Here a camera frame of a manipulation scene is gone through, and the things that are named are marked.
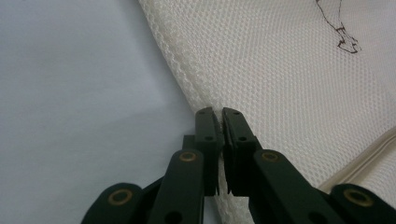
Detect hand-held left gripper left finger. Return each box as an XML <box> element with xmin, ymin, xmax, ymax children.
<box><xmin>182</xmin><ymin>106</ymin><xmax>226</xmax><ymax>198</ymax></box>

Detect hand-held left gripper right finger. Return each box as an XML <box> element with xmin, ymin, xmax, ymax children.
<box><xmin>221</xmin><ymin>106</ymin><xmax>264</xmax><ymax>198</ymax></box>

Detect white mesh laundry bag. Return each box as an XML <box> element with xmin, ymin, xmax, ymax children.
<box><xmin>137</xmin><ymin>0</ymin><xmax>396</xmax><ymax>224</ymax></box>

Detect light blue table mat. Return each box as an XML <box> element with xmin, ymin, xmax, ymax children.
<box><xmin>0</xmin><ymin>0</ymin><xmax>220</xmax><ymax>224</ymax></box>

